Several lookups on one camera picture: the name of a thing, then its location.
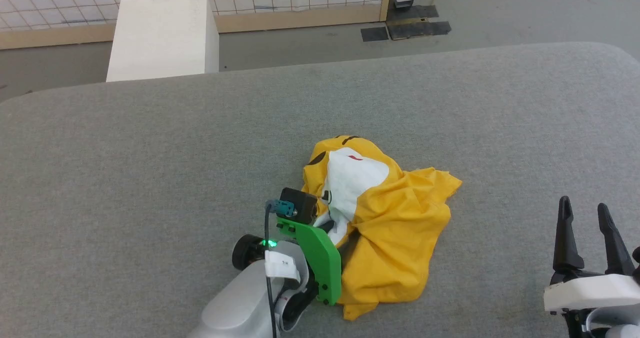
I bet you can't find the small black floor mat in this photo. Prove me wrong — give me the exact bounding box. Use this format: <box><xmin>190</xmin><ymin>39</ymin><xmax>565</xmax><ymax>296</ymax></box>
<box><xmin>361</xmin><ymin>26</ymin><xmax>390</xmax><ymax>43</ymax></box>

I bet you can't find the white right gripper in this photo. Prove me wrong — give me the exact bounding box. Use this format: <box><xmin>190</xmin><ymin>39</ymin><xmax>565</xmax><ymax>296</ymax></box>
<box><xmin>544</xmin><ymin>196</ymin><xmax>640</xmax><ymax>324</ymax></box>

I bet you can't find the large black floor mat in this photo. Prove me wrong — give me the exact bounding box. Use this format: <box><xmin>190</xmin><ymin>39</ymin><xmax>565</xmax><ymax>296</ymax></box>
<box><xmin>385</xmin><ymin>5</ymin><xmax>452</xmax><ymax>41</ymax></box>

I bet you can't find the yellow tiger print t-shirt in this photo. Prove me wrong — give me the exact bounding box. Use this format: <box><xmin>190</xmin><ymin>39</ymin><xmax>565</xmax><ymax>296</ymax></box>
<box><xmin>301</xmin><ymin>135</ymin><xmax>463</xmax><ymax>322</ymax></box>

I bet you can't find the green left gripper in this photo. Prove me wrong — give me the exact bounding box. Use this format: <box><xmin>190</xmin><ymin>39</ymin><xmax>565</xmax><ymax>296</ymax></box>
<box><xmin>276</xmin><ymin>217</ymin><xmax>343</xmax><ymax>320</ymax></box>

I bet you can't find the white box pedestal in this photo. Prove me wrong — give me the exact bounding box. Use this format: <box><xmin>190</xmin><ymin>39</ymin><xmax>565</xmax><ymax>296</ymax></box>
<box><xmin>106</xmin><ymin>0</ymin><xmax>220</xmax><ymax>83</ymax></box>

